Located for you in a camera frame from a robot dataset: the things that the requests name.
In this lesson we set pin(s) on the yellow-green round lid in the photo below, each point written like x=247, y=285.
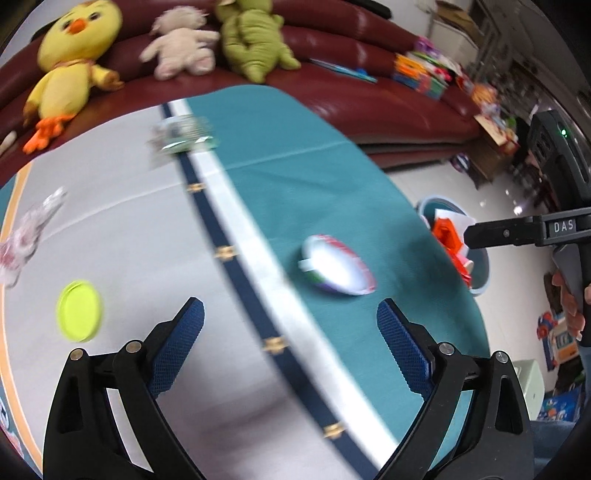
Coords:
x=78, y=311

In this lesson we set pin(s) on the orange red packet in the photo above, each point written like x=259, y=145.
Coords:
x=448, y=236

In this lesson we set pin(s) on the teal and grey tablecloth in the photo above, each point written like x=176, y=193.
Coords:
x=300, y=184

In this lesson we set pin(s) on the beige bunny plush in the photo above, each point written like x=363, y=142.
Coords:
x=7, y=143

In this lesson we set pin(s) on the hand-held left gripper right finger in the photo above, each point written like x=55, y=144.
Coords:
x=404, y=341

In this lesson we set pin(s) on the blue printed box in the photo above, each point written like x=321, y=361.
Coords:
x=561, y=406

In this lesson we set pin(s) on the thin blue book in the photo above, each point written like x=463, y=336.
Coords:
x=341, y=69

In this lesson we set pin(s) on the white paper bowl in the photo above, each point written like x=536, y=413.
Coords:
x=339, y=270

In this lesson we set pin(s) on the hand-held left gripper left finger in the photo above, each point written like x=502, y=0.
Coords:
x=180, y=341

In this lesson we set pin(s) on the green dinosaur plush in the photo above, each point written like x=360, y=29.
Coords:
x=251, y=41

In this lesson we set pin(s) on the yellow duck plush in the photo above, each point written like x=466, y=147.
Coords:
x=69, y=83

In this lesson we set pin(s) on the teal waste bin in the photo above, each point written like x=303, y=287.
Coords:
x=480, y=277

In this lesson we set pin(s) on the stack of colourful toy boxes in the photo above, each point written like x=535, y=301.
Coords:
x=422, y=76

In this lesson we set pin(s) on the colourful toy box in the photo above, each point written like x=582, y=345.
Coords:
x=561, y=344

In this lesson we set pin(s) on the wooden crate of toys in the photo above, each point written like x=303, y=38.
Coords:
x=494, y=134

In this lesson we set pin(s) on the clear plastic wrapper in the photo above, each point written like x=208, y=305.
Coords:
x=25, y=235

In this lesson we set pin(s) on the crushed clear plastic bottle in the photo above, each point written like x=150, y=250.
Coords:
x=182, y=136

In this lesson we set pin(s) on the pale pink plush animal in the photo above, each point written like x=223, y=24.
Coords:
x=178, y=46

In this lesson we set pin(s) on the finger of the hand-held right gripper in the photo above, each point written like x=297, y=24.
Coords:
x=503, y=231

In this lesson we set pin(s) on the dark red leather sofa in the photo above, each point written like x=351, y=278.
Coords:
x=351, y=106

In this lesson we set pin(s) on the white box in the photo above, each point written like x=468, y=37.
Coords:
x=531, y=383

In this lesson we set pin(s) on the person's right hand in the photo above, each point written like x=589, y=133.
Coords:
x=567, y=297

